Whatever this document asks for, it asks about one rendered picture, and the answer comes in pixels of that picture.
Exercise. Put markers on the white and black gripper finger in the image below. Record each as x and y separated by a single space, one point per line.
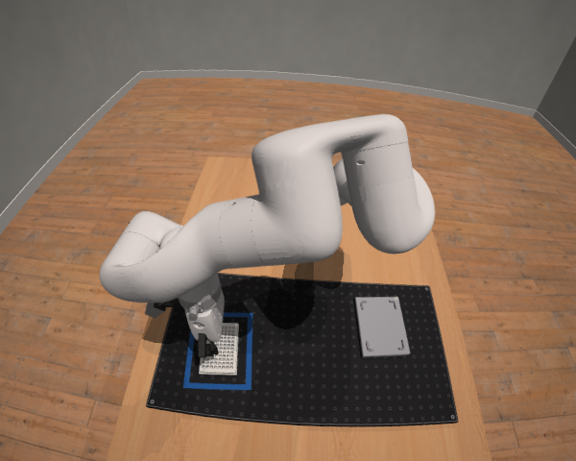
206 349

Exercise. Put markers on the blue tape outline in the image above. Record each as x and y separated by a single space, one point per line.
247 386

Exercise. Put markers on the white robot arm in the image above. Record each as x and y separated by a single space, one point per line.
295 218

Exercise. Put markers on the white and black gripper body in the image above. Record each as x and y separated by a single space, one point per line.
208 322

